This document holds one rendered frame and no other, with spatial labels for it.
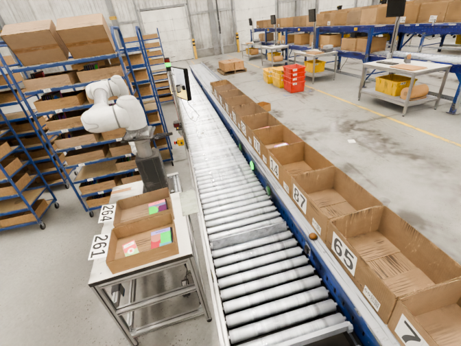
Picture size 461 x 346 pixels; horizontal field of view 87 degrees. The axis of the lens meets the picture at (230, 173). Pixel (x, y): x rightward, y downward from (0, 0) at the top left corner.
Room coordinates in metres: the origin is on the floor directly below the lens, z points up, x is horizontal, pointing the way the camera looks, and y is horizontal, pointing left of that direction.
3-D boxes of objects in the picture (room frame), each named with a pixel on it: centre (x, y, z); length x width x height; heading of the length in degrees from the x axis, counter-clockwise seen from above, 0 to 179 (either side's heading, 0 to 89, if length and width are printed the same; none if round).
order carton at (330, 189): (1.03, -0.53, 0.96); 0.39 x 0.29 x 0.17; 9
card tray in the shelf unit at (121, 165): (2.73, 1.13, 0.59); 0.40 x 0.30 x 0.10; 97
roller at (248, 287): (0.76, -0.11, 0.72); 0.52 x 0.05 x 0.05; 99
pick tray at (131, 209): (1.40, 0.65, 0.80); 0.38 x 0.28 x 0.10; 103
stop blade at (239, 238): (1.05, -0.07, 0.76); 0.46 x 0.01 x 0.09; 99
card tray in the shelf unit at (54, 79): (2.65, 1.60, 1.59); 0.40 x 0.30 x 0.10; 97
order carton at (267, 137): (1.81, -0.41, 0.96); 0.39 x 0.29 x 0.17; 9
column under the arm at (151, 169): (1.74, 0.62, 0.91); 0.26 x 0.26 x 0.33; 11
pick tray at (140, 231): (1.10, 0.58, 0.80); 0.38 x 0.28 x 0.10; 102
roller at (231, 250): (1.01, -0.07, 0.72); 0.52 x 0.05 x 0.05; 99
